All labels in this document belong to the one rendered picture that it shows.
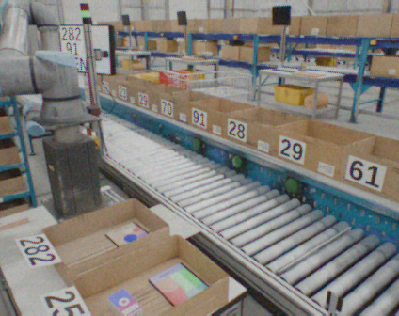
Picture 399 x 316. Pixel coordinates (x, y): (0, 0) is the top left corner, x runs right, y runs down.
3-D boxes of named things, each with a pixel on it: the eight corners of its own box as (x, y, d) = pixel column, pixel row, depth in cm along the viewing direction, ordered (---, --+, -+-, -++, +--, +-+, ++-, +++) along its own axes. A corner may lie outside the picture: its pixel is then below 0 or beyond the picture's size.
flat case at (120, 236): (130, 259, 123) (129, 256, 122) (104, 237, 136) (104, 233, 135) (160, 244, 131) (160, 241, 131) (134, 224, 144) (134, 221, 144)
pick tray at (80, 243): (44, 251, 127) (39, 229, 124) (135, 217, 150) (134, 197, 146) (71, 294, 107) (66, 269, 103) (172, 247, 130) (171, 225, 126)
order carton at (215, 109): (187, 126, 240) (187, 102, 234) (219, 119, 257) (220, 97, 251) (224, 139, 211) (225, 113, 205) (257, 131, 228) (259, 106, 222)
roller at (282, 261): (260, 276, 122) (260, 264, 120) (341, 227, 152) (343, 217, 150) (270, 284, 118) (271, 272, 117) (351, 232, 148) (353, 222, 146)
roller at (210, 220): (195, 229, 151) (195, 218, 149) (274, 195, 180) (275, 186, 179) (202, 233, 147) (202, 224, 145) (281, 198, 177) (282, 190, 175)
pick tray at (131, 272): (72, 304, 103) (68, 277, 100) (178, 256, 125) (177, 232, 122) (111, 374, 82) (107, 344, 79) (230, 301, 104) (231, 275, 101)
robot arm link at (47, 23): (57, 4, 184) (73, 128, 198) (32, 4, 180) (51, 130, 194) (55, -2, 174) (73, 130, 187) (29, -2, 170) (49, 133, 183)
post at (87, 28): (95, 164, 230) (78, 24, 199) (102, 162, 233) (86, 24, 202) (102, 169, 222) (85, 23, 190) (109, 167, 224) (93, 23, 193)
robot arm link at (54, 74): (81, 96, 138) (74, 51, 132) (34, 99, 132) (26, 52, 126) (80, 89, 151) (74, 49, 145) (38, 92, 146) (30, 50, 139)
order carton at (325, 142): (271, 157, 183) (274, 127, 177) (305, 146, 199) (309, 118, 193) (337, 182, 154) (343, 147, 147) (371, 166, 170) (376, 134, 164)
